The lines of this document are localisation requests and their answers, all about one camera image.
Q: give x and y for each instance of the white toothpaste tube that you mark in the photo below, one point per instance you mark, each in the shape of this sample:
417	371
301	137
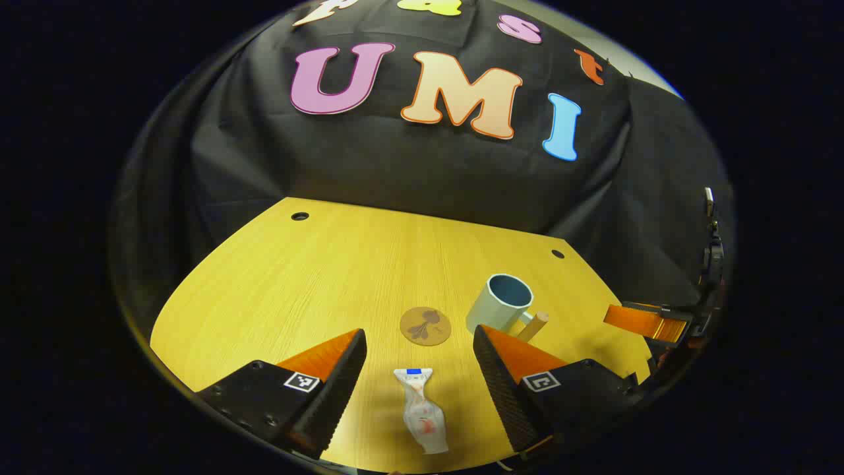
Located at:
422	415

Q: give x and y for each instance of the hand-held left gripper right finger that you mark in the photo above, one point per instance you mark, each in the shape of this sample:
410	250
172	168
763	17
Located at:
501	389

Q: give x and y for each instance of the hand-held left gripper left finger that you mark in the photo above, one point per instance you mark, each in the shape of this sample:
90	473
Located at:
336	389

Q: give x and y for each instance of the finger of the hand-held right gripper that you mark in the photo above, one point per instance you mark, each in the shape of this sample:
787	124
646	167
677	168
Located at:
643	323

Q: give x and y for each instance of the wooden desktop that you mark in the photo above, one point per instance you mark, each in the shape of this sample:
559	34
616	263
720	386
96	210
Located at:
297	290

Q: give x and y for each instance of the round cork coaster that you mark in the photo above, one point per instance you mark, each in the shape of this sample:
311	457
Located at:
425	326

